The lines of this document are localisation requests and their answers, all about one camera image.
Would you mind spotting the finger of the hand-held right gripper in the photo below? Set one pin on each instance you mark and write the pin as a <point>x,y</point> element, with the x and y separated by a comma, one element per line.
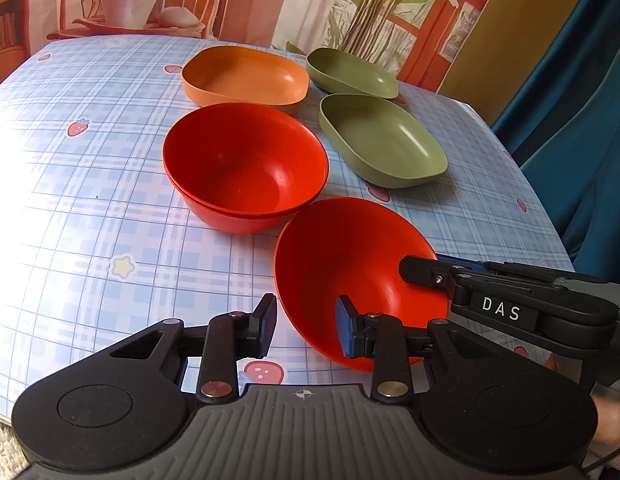
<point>462,263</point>
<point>420,270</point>

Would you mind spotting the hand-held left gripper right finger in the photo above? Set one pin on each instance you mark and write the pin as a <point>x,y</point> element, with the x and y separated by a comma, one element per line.
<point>346,327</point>

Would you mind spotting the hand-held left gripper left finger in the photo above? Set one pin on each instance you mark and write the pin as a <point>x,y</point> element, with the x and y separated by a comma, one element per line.
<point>267,327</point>

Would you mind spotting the red bowl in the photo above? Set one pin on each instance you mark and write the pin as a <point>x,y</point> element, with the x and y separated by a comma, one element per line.
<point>340,250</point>
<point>225,222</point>
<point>240,160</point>

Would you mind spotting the green plate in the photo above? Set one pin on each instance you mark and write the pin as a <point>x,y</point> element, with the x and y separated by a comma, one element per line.
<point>380,135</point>
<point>347,70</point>

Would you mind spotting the orange plate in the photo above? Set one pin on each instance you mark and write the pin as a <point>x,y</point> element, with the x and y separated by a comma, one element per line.
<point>240,72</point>

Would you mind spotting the person's right forearm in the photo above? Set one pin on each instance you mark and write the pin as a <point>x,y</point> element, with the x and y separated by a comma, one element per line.
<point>612,420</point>

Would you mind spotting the teal curtain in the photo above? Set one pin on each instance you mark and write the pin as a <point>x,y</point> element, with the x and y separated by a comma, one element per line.
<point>575,110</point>

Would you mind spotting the blue plaid tablecloth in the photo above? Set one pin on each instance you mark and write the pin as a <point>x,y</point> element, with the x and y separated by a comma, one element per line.
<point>90,185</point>

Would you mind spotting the printed backdrop cloth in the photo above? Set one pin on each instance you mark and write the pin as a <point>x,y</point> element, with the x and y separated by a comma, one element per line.
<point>270,0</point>

